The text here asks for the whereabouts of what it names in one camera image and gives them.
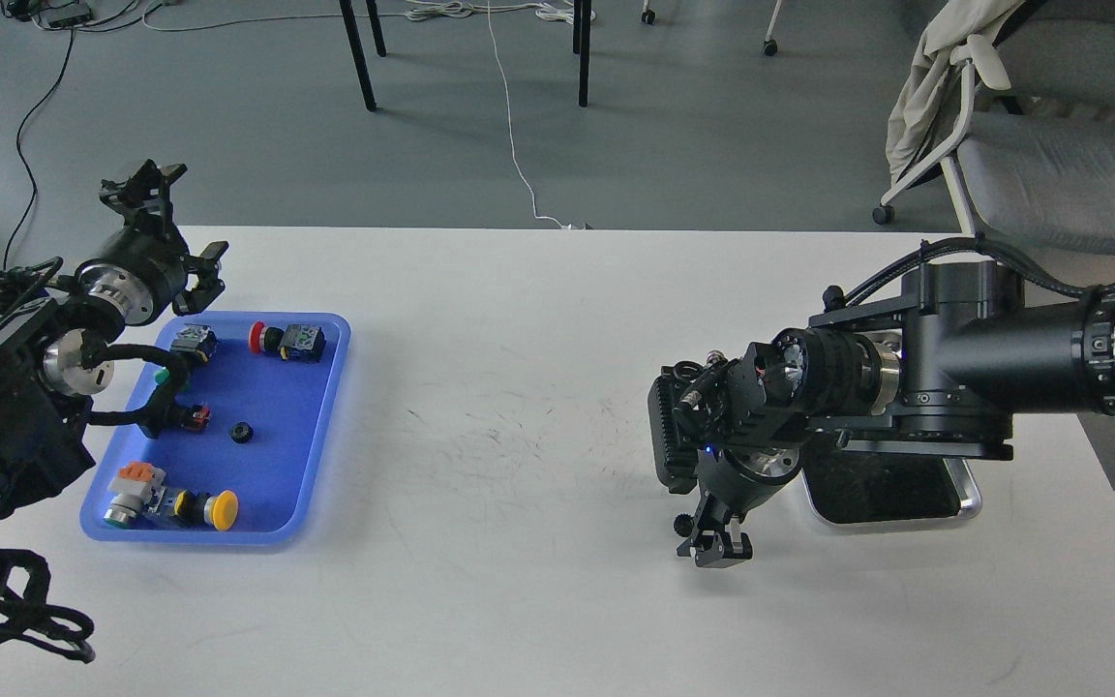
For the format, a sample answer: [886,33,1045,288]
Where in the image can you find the small black gear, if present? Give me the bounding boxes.
[229,422,254,444]
[673,513,696,538]

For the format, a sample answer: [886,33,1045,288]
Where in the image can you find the black floor cable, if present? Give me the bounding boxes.
[0,0,171,282]

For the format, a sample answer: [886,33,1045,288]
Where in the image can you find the grey office chair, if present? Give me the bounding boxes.
[872,1,1115,256]

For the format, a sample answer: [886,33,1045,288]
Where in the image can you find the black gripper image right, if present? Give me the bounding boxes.
[676,446,799,568]

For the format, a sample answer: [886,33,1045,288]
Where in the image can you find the black table leg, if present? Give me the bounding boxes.
[571,0,593,107]
[338,0,388,113]

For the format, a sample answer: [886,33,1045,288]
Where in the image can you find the white floor cable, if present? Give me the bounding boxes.
[407,0,597,231]

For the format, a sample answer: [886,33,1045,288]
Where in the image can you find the black knob selector switch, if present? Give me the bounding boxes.
[166,403,211,433]

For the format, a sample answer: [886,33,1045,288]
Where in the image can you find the silver metal tray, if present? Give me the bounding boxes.
[802,454,982,533]

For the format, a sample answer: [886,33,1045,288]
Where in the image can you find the yellow push button switch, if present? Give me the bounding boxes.
[143,486,239,532]

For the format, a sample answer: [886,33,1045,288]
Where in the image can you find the red push button switch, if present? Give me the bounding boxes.
[248,321,326,364]

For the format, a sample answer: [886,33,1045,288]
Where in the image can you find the green button with orange block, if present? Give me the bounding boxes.
[103,462,166,529]

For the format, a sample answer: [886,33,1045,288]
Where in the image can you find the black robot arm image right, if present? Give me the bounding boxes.
[648,238,1115,568]

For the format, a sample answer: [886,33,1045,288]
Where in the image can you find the black table leg left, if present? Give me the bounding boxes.
[338,0,388,113]

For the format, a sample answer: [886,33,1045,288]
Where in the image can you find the black table leg right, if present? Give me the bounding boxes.
[571,0,593,107]

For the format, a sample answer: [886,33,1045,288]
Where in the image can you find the green mushroom push button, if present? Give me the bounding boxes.
[168,323,220,393]

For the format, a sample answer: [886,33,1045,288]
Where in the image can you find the blue plastic tray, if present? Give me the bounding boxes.
[78,312,352,546]

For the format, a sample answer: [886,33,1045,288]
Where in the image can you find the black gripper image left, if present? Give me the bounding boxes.
[75,159,229,326]

